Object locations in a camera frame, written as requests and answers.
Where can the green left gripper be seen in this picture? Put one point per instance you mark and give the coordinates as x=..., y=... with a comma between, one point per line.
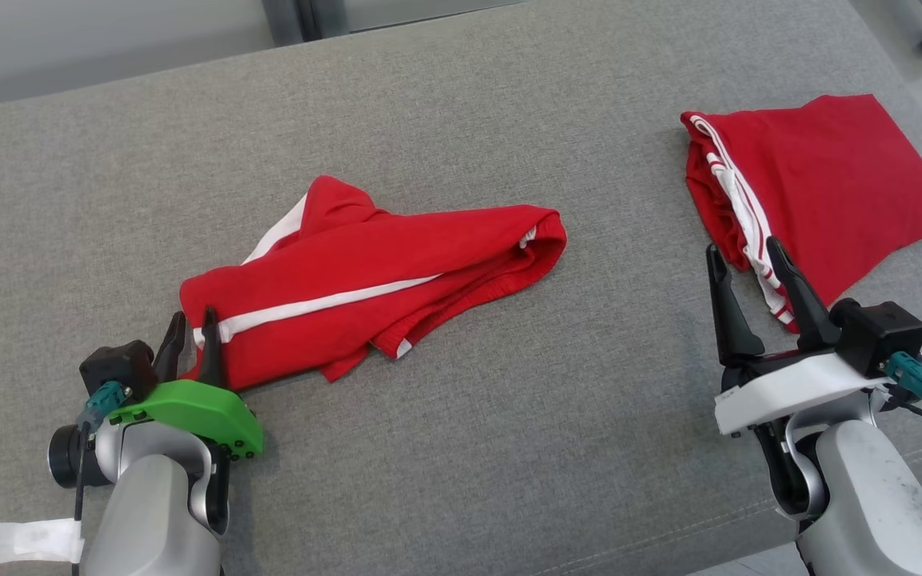
x=197, y=408

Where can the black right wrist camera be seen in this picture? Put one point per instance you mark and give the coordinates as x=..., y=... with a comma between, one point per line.
x=881, y=332

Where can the red white basketball jersey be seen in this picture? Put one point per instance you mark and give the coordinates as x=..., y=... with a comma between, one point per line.
x=829, y=176

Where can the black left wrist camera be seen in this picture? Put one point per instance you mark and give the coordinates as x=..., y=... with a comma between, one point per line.
x=117, y=366

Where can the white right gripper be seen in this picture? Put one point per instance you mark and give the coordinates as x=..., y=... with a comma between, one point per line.
x=789, y=384

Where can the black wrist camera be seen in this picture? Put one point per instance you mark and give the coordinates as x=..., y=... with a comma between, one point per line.
x=117, y=366
x=881, y=332

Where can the red shorts with white stripes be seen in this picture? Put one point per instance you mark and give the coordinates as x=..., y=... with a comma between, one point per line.
x=365, y=264

